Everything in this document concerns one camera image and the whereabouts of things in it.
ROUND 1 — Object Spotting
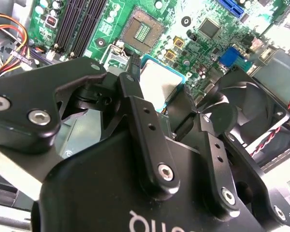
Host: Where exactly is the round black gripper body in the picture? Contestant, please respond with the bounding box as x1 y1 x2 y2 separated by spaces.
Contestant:
30 131 265 232

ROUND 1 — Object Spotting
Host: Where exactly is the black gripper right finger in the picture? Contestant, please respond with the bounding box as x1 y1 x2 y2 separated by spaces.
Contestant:
167 84 290 231

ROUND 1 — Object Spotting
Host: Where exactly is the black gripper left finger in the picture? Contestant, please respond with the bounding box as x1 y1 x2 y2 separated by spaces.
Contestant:
0 53 181 202

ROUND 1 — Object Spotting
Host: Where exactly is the silver topped CPU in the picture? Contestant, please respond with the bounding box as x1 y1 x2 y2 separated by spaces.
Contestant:
139 54 187 114

